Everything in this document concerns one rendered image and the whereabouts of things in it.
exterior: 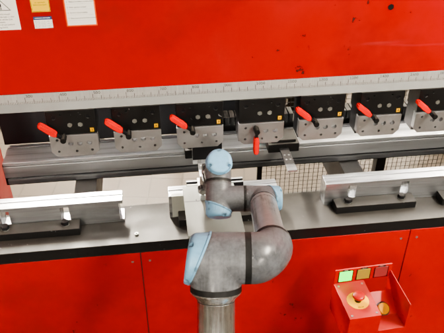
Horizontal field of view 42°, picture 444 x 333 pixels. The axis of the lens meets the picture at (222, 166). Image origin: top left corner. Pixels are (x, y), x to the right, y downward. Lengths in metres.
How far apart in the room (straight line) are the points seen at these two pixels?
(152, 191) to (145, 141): 1.81
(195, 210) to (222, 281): 0.69
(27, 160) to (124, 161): 0.36
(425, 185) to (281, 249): 1.08
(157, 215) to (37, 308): 0.54
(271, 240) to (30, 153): 1.29
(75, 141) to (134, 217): 0.39
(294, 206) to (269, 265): 0.90
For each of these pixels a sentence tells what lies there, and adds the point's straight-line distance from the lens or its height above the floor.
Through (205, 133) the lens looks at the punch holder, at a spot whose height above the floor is 1.22.
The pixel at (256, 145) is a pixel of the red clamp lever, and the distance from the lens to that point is 1.90.
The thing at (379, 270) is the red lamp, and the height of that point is 0.82.
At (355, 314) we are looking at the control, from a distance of 1.95.
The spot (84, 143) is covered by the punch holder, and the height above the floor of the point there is 1.22.
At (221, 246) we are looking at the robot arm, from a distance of 1.27.
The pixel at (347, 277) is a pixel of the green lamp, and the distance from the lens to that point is 2.02.
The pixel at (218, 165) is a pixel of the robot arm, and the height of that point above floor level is 1.28.
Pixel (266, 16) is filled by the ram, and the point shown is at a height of 1.61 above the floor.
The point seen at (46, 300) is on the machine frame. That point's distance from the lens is 2.22.
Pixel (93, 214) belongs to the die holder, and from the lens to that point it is 2.09.
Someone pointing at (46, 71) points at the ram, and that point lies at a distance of 1.80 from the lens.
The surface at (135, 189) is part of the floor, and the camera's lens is 3.72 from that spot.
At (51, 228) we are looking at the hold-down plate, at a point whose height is 0.90.
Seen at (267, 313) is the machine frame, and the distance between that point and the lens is 2.34.
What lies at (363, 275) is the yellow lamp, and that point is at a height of 0.81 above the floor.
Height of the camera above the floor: 2.21
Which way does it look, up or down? 35 degrees down
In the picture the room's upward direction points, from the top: straight up
